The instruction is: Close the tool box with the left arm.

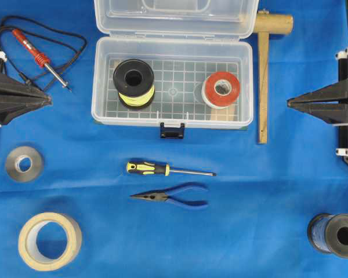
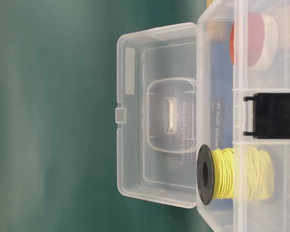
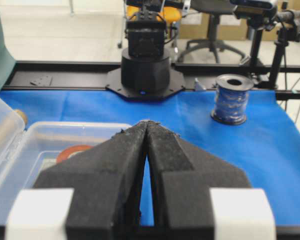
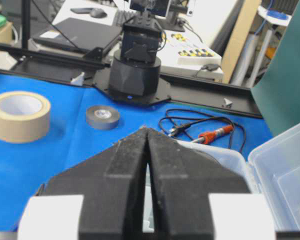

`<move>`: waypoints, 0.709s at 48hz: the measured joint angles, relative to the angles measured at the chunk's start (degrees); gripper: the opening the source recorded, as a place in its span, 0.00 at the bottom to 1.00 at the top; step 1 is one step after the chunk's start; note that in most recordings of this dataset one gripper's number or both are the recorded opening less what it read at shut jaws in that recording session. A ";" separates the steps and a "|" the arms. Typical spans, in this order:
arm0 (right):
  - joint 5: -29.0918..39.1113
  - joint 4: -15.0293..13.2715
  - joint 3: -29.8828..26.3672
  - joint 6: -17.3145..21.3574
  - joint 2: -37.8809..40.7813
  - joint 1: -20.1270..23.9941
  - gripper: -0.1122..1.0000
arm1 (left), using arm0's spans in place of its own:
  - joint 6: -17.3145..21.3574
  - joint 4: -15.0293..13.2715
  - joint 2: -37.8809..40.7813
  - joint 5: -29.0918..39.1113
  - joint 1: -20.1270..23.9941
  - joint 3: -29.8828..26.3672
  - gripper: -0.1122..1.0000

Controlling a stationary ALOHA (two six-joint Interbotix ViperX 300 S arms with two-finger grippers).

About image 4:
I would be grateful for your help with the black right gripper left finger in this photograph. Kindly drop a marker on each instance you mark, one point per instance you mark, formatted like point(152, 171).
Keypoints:
point(100, 198)

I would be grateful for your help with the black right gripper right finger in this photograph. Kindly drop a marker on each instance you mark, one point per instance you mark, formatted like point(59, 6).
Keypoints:
point(196, 198)

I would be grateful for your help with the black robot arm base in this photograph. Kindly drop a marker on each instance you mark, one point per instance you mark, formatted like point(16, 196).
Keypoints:
point(135, 70)

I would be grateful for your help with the clear plastic tool box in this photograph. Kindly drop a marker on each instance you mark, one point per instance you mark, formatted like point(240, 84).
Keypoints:
point(271, 170)

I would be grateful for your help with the white box of yellow parts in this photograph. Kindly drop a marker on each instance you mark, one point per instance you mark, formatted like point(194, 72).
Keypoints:
point(184, 48)

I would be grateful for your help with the cardboard box with green item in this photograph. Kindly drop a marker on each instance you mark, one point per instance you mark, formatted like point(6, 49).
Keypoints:
point(6, 32)

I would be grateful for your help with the grey tape roll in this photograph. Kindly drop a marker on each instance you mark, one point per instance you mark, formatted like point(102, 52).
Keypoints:
point(102, 117)

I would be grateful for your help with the blue table cloth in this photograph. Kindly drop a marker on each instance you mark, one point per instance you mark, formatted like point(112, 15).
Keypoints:
point(70, 140)

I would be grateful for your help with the beige masking tape roll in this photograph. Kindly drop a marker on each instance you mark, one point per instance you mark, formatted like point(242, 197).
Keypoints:
point(24, 116)

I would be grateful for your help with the dark green board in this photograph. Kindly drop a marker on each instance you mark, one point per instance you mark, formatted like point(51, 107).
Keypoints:
point(277, 94)

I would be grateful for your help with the black laptop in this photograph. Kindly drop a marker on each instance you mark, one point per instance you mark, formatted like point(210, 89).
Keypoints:
point(73, 34)

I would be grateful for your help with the black computer mouse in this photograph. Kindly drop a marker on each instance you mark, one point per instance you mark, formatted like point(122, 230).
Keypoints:
point(98, 13)

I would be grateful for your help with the red soldering iron with cable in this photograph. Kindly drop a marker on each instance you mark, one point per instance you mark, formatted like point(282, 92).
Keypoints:
point(173, 126)

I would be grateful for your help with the black aluminium frame rail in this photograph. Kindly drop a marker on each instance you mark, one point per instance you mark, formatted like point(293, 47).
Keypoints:
point(57, 68)

